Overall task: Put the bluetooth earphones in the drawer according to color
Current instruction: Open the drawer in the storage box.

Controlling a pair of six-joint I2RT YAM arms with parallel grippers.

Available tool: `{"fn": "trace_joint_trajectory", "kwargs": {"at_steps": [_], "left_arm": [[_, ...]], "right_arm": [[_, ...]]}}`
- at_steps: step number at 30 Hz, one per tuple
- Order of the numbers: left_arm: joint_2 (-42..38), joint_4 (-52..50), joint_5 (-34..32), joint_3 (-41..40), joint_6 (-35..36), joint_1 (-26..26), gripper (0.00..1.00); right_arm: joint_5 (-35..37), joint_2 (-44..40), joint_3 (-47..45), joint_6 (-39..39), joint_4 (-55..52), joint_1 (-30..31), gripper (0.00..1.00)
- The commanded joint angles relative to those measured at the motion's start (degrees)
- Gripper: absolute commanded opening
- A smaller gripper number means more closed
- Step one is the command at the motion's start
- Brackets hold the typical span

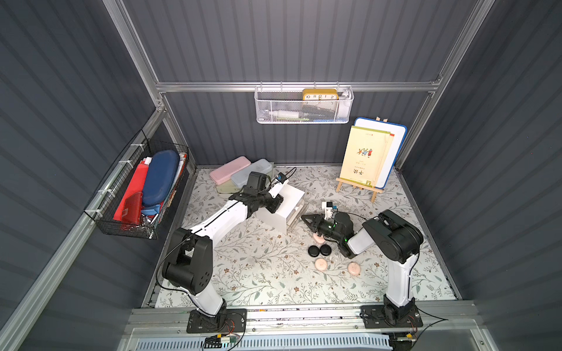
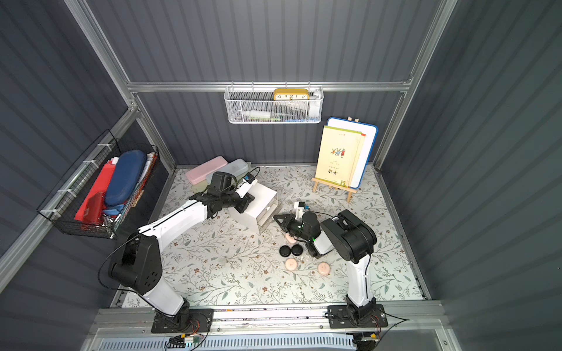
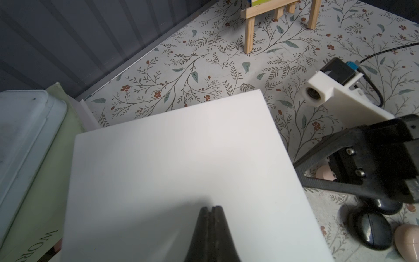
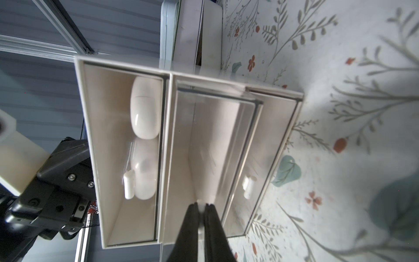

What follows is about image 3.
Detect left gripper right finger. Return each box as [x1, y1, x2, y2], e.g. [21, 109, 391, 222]
[212, 206, 241, 262]

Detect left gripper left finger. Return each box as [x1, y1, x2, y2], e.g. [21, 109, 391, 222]
[184, 207, 213, 262]

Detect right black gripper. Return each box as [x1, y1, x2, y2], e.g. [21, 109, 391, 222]
[294, 114, 419, 204]

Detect pink earphone case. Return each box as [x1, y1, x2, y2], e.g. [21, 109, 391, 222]
[315, 164, 337, 181]
[394, 224, 419, 262]

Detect white drawer cabinet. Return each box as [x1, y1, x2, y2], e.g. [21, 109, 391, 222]
[61, 90, 333, 262]

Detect black earphone case middle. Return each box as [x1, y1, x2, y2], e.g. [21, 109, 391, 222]
[359, 197, 403, 215]

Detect black earphone case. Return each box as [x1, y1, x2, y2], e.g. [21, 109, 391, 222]
[347, 207, 393, 251]
[359, 197, 403, 215]

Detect black earphone case left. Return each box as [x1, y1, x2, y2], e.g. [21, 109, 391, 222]
[347, 207, 393, 251]

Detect green book box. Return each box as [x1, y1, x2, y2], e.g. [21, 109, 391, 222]
[0, 81, 86, 262]

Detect wooden easel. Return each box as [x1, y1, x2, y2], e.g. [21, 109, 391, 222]
[240, 0, 321, 54]

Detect yellow booklet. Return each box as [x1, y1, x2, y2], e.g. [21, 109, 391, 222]
[248, 0, 270, 7]

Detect grey-blue pencil case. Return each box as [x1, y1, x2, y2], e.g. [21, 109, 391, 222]
[1, 90, 67, 242]

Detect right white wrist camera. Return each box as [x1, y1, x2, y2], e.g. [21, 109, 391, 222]
[300, 58, 395, 128]

